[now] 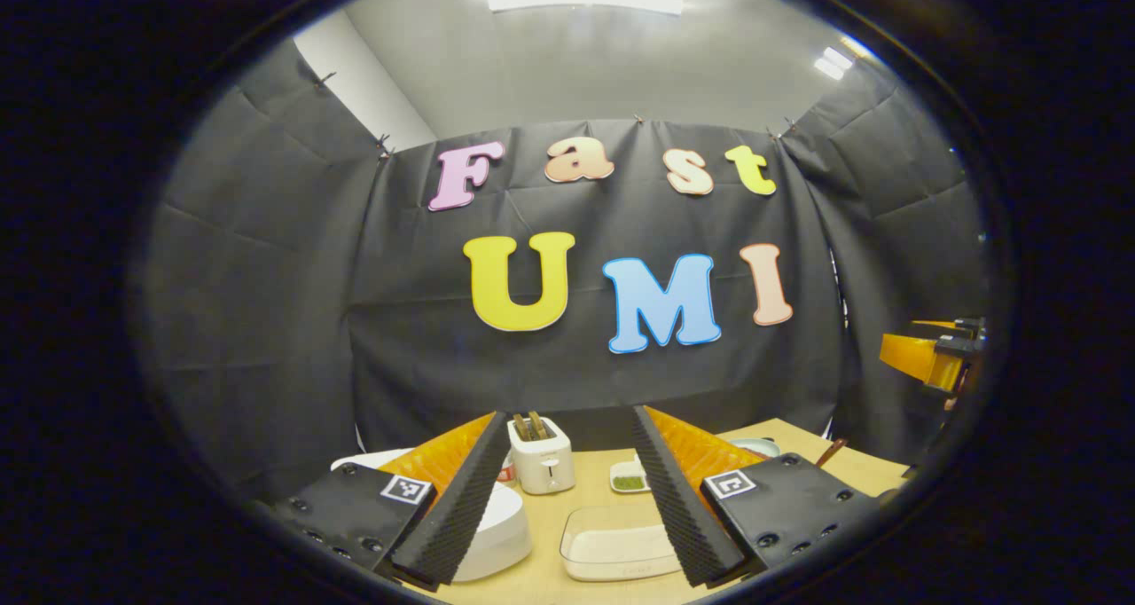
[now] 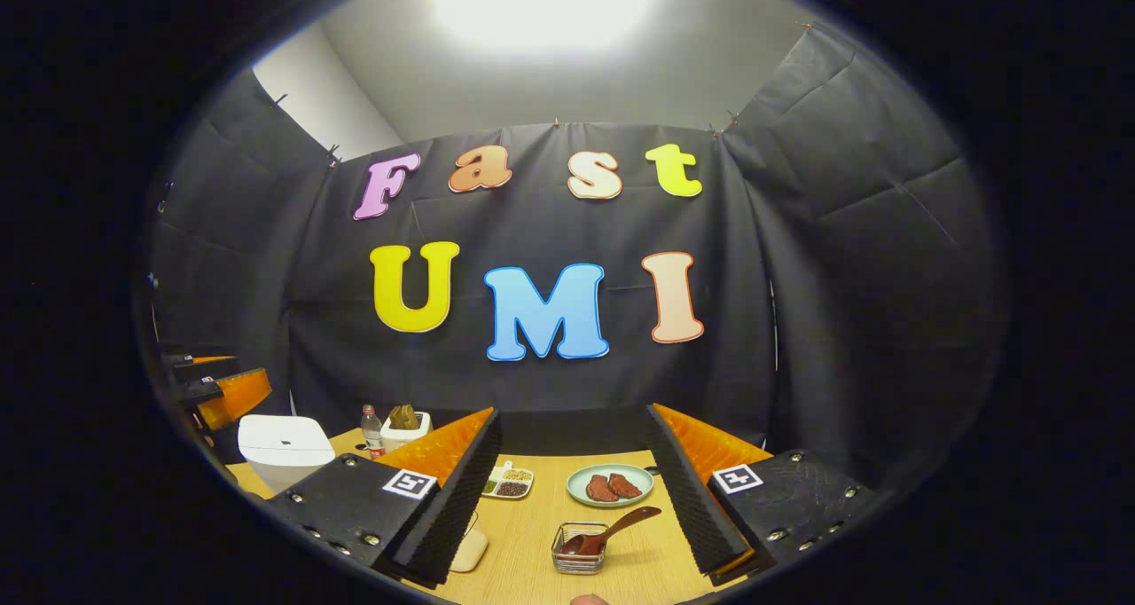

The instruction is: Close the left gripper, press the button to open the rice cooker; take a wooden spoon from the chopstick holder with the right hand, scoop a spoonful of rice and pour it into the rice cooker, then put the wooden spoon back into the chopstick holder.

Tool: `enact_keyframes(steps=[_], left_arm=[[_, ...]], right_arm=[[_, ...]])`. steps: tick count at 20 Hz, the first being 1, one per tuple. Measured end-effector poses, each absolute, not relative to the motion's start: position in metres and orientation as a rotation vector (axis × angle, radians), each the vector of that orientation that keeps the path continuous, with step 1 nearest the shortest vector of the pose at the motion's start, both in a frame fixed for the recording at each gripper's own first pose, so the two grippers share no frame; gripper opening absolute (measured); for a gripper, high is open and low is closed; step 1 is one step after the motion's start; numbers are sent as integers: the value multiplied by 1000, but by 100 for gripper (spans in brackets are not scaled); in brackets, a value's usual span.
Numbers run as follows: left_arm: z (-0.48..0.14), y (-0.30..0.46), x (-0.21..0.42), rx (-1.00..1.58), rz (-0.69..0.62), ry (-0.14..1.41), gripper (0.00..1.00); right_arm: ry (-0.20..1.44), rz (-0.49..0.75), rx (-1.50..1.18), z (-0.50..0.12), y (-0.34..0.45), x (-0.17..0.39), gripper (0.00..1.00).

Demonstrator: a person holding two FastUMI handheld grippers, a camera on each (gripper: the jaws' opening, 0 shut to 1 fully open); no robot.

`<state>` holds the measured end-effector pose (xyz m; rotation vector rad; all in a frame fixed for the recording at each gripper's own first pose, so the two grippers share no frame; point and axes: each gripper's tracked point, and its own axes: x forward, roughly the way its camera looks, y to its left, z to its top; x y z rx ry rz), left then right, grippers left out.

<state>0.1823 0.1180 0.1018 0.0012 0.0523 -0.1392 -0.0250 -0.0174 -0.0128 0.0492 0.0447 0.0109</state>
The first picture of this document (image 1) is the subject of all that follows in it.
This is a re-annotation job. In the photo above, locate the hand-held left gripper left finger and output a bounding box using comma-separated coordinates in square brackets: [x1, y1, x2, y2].
[270, 412, 513, 588]

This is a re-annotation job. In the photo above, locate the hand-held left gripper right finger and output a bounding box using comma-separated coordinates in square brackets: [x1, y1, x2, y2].
[631, 405, 879, 588]

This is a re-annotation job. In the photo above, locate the white rice cooker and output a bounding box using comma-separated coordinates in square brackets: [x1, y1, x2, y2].
[331, 448, 533, 584]

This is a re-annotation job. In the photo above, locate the clear rice container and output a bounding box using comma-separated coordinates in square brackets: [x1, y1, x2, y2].
[560, 505, 684, 583]

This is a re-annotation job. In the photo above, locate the white divided grain dish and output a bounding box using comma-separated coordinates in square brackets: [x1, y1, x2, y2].
[609, 460, 653, 495]

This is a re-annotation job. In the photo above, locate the white toaster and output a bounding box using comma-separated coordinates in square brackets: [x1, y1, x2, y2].
[507, 414, 577, 496]

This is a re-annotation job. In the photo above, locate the small ceiling light panel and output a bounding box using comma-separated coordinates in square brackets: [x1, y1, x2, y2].
[814, 46, 854, 82]

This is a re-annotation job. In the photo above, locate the black backdrop cloth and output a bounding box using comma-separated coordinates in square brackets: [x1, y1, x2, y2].
[133, 37, 990, 499]

